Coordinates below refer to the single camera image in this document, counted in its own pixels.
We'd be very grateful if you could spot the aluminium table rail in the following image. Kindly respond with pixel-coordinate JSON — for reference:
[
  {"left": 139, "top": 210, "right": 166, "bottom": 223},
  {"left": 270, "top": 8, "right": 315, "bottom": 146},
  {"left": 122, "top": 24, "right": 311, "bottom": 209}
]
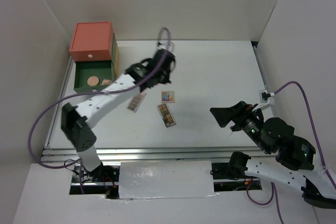
[{"left": 39, "top": 147, "right": 259, "bottom": 163}]

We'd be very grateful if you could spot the bare peach makeup puff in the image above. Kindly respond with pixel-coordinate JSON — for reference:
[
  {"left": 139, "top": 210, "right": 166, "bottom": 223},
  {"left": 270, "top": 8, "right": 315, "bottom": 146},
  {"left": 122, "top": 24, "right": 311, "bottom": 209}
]
[{"left": 87, "top": 76, "right": 100, "bottom": 87}]

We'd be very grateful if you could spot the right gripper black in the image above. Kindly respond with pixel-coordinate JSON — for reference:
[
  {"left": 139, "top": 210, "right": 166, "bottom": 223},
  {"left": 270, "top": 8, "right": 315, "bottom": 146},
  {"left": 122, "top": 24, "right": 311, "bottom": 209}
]
[{"left": 208, "top": 99, "right": 270, "bottom": 153}]

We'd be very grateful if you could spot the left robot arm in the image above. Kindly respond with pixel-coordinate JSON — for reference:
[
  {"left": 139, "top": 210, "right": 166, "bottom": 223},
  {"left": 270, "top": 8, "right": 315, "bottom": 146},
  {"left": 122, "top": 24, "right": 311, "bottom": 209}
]
[{"left": 61, "top": 49, "right": 176, "bottom": 182}]

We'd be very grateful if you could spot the colourful square eyeshadow palette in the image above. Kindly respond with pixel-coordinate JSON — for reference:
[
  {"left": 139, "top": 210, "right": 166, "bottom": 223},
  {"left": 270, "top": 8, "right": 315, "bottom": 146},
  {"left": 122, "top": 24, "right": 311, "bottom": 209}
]
[{"left": 161, "top": 91, "right": 175, "bottom": 103}]

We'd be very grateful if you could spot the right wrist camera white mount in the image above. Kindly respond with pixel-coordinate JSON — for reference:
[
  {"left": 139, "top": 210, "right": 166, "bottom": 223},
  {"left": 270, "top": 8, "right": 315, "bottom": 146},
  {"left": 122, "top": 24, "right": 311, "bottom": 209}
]
[{"left": 253, "top": 90, "right": 275, "bottom": 111}]

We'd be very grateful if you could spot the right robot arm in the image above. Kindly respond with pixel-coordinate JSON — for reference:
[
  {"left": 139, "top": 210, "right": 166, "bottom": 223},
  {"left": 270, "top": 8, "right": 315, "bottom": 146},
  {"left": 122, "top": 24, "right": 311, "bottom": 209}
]
[{"left": 210, "top": 101, "right": 335, "bottom": 209}]

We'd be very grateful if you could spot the brown eyeshadow palette silver case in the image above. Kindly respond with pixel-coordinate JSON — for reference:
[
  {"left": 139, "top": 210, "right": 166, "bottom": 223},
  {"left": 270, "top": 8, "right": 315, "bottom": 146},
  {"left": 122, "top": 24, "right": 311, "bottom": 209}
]
[{"left": 157, "top": 103, "right": 176, "bottom": 128}]

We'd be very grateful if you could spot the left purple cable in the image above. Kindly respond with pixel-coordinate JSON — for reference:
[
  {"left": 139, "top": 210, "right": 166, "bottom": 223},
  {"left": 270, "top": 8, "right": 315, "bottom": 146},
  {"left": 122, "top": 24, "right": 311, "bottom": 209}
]
[{"left": 28, "top": 27, "right": 174, "bottom": 196}]

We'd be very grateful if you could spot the white foil-edged cover panel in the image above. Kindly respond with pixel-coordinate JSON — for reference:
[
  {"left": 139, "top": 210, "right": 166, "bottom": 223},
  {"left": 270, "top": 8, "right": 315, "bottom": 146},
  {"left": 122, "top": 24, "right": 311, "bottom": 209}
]
[{"left": 119, "top": 161, "right": 215, "bottom": 199}]

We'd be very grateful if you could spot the long pink-brown eyeshadow palette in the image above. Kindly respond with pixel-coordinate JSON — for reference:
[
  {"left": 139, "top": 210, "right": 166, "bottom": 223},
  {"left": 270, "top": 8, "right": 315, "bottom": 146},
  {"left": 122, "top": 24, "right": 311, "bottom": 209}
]
[{"left": 127, "top": 92, "right": 146, "bottom": 113}]

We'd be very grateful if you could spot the coral top drawer box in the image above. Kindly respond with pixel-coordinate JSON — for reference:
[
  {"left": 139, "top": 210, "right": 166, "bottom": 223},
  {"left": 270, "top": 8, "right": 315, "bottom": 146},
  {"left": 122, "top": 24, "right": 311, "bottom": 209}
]
[{"left": 69, "top": 22, "right": 114, "bottom": 62}]

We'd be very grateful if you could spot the green drawer box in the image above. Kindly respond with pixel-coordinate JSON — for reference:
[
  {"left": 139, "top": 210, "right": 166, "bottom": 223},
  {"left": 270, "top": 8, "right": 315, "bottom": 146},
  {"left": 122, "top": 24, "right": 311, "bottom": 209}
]
[{"left": 73, "top": 35, "right": 118, "bottom": 93}]

